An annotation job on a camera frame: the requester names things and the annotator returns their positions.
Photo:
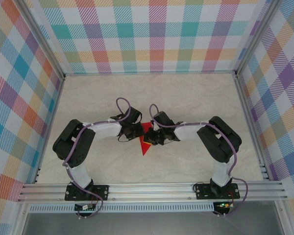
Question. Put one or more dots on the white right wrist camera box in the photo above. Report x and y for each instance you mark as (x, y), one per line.
(152, 121)

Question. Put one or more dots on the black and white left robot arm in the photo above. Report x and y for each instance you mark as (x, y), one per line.
(73, 147)

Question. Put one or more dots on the aluminium side frame bar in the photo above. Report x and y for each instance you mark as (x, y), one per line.
(58, 96)
(242, 98)

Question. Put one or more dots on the red square paper sheet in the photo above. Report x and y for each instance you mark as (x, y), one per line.
(144, 149)

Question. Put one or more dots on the aluminium frame post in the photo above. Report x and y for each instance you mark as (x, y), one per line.
(255, 39)
(44, 39)

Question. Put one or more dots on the black circuit board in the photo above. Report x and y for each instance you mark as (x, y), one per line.
(82, 207)

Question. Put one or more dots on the aluminium frame leg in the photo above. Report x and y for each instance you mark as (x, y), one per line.
(20, 220)
(283, 218)

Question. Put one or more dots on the long aluminium frame bar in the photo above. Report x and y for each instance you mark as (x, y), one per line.
(149, 72)

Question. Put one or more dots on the circuit board with green light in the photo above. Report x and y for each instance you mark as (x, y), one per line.
(224, 205)

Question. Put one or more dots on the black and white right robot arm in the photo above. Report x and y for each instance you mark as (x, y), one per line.
(218, 142)

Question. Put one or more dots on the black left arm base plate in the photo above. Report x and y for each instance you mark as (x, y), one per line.
(101, 192)

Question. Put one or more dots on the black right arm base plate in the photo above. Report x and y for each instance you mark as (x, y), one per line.
(202, 193)

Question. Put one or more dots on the wide aluminium mounting rail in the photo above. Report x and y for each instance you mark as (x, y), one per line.
(149, 192)

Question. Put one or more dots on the grey metal panel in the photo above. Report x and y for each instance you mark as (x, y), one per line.
(149, 225)

